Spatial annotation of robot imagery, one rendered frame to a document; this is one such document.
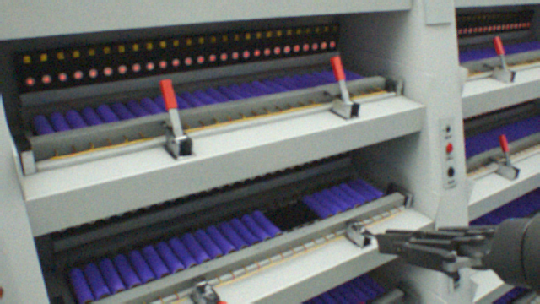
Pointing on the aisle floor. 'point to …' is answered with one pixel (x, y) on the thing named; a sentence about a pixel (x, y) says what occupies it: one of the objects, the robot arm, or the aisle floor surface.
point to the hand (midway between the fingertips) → (401, 242)
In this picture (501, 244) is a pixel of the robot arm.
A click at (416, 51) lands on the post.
